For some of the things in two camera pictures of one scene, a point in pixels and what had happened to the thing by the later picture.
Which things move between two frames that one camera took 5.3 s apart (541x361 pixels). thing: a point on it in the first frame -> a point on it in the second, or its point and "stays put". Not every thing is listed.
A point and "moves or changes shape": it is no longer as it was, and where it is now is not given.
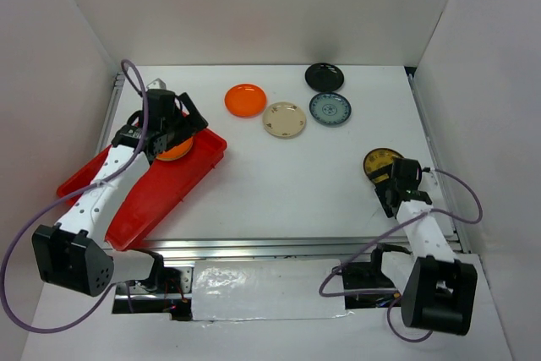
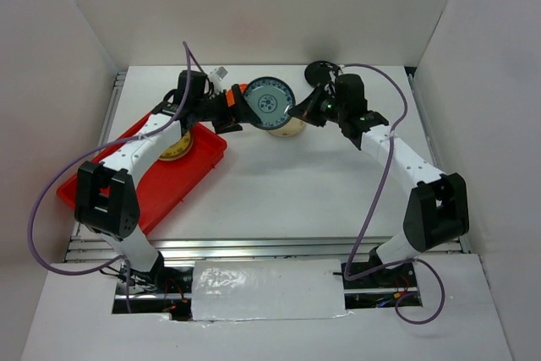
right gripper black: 382,196 -> 303,110
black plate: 325,77 stays put
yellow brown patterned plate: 378,158 -> 177,149
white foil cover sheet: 289,289 stays put
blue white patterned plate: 330,108 moves or changes shape
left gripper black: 195,117 -> 238,113
